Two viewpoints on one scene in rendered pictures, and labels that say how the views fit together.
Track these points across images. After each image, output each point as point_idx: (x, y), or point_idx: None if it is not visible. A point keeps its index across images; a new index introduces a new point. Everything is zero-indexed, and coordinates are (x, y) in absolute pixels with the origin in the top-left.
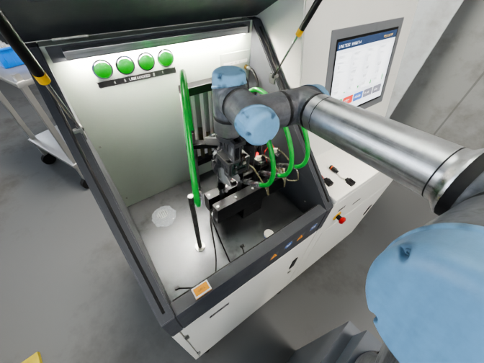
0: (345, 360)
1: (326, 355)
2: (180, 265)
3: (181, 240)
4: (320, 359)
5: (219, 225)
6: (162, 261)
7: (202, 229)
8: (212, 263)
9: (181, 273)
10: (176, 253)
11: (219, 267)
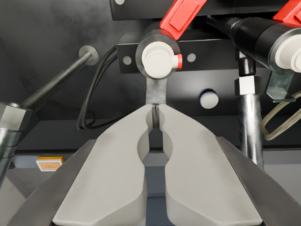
0: (167, 218)
1: (165, 192)
2: (49, 68)
3: (57, 22)
4: (160, 187)
5: (142, 30)
6: (18, 44)
7: (104, 19)
8: (101, 91)
9: (49, 80)
10: (45, 45)
11: (108, 101)
